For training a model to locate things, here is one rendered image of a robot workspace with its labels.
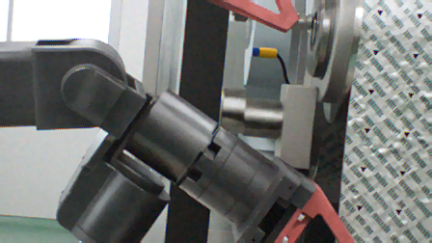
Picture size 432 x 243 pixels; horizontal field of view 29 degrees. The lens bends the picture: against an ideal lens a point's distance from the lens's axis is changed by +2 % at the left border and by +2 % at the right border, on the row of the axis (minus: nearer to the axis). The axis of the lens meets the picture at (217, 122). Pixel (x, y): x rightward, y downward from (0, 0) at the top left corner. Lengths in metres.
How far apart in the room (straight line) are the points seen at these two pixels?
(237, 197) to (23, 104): 0.17
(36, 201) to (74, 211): 5.75
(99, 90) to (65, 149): 5.72
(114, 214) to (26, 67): 0.12
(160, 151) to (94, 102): 0.07
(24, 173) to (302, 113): 5.71
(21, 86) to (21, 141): 5.76
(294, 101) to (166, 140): 0.15
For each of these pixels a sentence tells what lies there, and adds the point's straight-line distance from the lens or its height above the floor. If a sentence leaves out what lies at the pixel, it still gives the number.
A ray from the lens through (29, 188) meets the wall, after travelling 6.38.
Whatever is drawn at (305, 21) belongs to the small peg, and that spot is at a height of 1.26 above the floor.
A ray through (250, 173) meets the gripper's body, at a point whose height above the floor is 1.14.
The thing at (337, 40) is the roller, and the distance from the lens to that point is 0.65.
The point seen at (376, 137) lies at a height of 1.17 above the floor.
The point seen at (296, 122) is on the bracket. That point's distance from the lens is 0.71.
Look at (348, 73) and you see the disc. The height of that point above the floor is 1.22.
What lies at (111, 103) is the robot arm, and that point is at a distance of 0.58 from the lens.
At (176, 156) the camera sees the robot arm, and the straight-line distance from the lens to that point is 0.61.
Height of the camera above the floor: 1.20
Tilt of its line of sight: 3 degrees down
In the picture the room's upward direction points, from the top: 6 degrees clockwise
